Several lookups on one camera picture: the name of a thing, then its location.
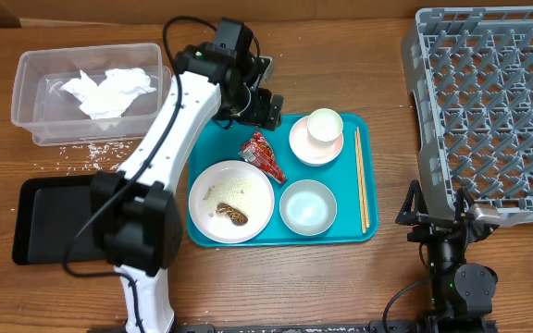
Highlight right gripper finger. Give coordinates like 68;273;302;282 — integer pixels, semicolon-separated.
453;188;476;222
395;179;428;226

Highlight red sauce packet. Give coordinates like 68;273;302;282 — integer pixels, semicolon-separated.
240;131;287;184

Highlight pile of white rice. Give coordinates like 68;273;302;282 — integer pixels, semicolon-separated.
203;178;252;212

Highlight large white plate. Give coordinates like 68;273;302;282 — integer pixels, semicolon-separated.
188;160;275;244

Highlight grey bowl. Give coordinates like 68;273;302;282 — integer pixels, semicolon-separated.
279;179;338;237

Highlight brown food scrap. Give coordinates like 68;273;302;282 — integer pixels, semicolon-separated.
216;203;248;227

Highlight white napkin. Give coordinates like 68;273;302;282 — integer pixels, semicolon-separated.
61;68;156;119

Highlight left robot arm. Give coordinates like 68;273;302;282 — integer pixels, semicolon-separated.
86;18;283;332

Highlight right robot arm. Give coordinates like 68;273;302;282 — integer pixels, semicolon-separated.
382;179;502;332

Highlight grey dishwasher rack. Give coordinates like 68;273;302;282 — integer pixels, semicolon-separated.
401;6;533;227

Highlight clear plastic waste bin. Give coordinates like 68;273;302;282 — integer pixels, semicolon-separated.
11;43;171;146

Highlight pink saucer plate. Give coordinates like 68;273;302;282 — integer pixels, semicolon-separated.
289;116;344;167

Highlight white cup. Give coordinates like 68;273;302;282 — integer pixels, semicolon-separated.
307;108;343;143

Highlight teal serving tray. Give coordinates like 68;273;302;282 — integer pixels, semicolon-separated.
188;114;379;247

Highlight left wooden chopstick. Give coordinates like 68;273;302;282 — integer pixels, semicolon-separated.
353;130;368;235

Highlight scattered rice grains on table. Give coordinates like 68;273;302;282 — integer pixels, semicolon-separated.
32;141;139;176

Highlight black rectangular tray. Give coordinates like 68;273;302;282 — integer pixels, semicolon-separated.
12;175;93;265

